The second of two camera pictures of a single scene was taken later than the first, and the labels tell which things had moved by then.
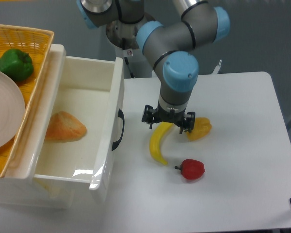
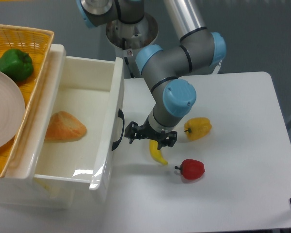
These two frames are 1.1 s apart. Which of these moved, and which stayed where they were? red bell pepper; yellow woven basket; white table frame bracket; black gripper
Moved: black gripper
Stayed: white table frame bracket; red bell pepper; yellow woven basket
